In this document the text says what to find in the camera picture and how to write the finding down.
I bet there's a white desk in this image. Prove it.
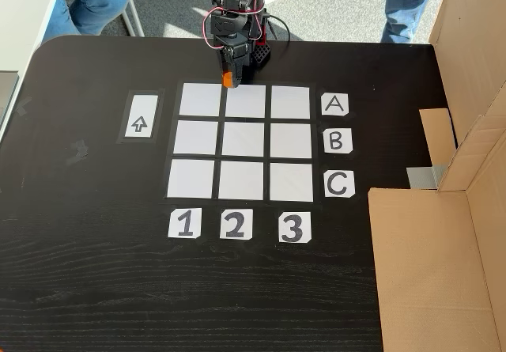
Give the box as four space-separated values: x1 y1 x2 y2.
0 0 67 142

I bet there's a white arrow paper sheet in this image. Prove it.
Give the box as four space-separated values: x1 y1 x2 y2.
124 93 160 139

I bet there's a letter B paper sheet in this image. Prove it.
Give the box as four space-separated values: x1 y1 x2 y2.
323 127 353 154

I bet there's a person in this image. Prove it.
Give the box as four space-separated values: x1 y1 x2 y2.
43 0 134 36
380 0 451 44

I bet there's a number 1 paper sheet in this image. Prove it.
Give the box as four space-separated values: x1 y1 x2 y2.
168 208 202 240

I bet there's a number 3 paper sheet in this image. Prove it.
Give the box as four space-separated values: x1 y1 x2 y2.
278 211 312 244

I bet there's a black power cable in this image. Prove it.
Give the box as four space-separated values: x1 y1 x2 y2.
266 14 292 44

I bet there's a letter A paper sheet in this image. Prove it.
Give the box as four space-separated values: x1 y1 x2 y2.
320 93 350 117

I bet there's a letter C paper sheet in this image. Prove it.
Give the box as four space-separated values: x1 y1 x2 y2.
323 170 356 199

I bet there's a red white servo wire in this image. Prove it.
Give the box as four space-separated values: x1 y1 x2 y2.
202 0 265 48

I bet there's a brown cardboard sheet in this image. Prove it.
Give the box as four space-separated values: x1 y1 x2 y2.
418 0 506 171
367 90 506 352

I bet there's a grey metal chair leg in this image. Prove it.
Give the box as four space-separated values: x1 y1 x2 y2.
118 0 145 37

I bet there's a white nine-square grid sheet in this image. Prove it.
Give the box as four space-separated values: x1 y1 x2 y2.
164 81 317 205

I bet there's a number 2 paper sheet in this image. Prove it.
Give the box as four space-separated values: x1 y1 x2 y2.
219 208 255 240

